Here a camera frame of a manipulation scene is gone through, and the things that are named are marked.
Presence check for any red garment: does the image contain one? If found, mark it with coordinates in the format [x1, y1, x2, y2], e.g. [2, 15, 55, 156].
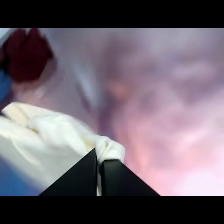
[2, 28, 54, 84]

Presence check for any white garment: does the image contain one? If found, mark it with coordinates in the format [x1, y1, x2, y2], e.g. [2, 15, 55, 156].
[0, 101, 127, 197]

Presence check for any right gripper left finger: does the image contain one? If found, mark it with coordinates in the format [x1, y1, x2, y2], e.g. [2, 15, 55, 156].
[39, 148, 99, 197]

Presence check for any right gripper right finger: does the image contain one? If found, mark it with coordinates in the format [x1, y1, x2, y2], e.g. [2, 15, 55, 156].
[100, 159, 160, 197]

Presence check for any blue garment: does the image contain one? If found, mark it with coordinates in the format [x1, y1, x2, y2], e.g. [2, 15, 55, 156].
[0, 68, 14, 103]

